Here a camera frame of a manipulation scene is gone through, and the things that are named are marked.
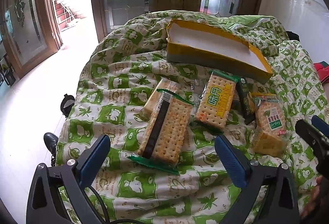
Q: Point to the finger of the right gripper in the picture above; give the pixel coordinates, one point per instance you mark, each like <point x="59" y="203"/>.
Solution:
<point x="310" y="135"/>
<point x="321" y="125"/>

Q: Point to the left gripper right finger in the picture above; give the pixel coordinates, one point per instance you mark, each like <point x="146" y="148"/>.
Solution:
<point x="280" y="203"/>

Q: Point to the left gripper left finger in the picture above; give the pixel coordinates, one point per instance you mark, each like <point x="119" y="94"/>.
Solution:
<point x="45" y="204"/>

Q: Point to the round cracker pack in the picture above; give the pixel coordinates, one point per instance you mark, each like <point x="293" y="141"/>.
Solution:
<point x="269" y="114"/>

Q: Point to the small beige cracker pack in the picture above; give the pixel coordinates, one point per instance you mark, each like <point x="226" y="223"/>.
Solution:
<point x="266" y="144"/>

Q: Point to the dark green snack pouch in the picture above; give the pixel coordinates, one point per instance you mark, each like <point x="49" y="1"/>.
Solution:
<point x="246" y="100"/>

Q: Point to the green cracker pack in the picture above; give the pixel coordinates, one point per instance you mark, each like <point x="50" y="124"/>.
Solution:
<point x="165" y="133"/>

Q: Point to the yellow label cracker pack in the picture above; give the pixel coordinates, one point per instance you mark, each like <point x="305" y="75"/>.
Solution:
<point x="216" y="100"/>

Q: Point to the plain beige cracker pack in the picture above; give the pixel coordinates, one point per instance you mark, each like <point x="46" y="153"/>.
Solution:
<point x="152" y="101"/>

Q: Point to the right hand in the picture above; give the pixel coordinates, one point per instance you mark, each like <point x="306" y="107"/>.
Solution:
<point x="310" y="206"/>

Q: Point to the black shoe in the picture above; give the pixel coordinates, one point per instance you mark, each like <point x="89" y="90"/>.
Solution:
<point x="51" y="141"/>

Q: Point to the black object beside quilt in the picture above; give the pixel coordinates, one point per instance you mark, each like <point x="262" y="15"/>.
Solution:
<point x="67" y="104"/>

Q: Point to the dark garment behind quilt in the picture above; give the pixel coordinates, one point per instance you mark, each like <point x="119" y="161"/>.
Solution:
<point x="293" y="36"/>

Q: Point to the green white patterned quilt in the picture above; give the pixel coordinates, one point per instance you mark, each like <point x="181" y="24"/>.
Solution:
<point x="119" y="78"/>

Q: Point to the yellow cardboard box tray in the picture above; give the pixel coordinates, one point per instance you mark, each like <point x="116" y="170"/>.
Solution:
<point x="197" y="43"/>

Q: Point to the wooden door with glass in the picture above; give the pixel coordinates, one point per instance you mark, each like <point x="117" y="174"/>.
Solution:
<point x="30" y="33"/>

